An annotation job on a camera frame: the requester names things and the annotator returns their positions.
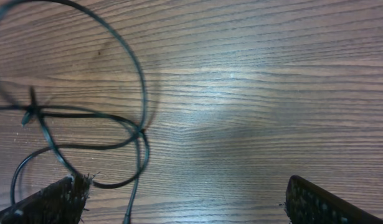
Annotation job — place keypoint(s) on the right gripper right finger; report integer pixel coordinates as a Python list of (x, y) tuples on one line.
[(307, 203)]

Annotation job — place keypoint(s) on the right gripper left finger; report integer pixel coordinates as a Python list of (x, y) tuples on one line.
[(62, 202)]

